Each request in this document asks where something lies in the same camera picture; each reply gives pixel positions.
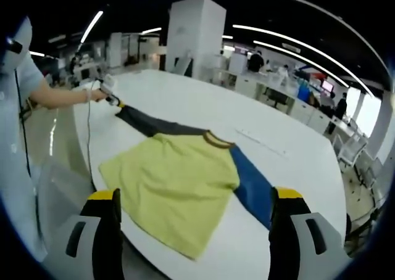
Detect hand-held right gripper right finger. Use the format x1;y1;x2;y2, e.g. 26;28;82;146
267;186;352;280

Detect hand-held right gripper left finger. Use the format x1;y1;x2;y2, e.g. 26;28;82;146
43;187;125;280

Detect yellow blue grey garment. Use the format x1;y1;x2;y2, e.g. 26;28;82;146
98;104;275;261

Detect person's left hand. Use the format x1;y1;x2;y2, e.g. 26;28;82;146
87;87;107;104

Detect wide white pillar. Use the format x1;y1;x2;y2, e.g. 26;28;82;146
165;0;227;77

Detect white office chair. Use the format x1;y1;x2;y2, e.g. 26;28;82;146
338;131;370;170
357;156;386;188

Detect person in light blue shirt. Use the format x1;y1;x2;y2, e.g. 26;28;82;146
0;16;53;262

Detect white cabinet box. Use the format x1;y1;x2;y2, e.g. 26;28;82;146
230;52;249;73

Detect white counter cabinets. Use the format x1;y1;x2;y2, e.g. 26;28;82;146
215;68;340;136

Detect black office chair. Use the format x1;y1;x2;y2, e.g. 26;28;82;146
265;87;289;110

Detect blue storage bin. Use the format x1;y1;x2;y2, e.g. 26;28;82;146
297;82;310;104

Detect long curved ceiling light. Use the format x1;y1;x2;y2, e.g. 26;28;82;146
253;39;349;88
233;23;374;97

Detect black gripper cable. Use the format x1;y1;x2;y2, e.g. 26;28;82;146
85;101;95;188

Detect black chest device cable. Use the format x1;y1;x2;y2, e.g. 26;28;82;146
14;53;44;241

